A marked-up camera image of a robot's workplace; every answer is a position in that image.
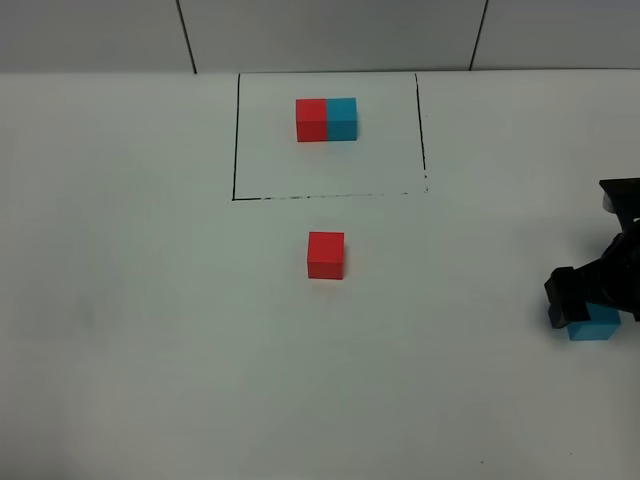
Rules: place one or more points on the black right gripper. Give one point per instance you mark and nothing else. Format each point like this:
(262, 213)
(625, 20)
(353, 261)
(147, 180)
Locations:
(612, 280)

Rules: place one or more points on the blue template block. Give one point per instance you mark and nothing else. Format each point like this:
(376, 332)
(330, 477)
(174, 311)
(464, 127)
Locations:
(342, 119)

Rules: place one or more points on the red template block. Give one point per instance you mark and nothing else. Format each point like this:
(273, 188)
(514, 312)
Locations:
(311, 120)

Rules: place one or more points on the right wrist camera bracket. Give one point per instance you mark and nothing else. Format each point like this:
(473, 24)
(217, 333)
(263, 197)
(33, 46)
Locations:
(621, 197)

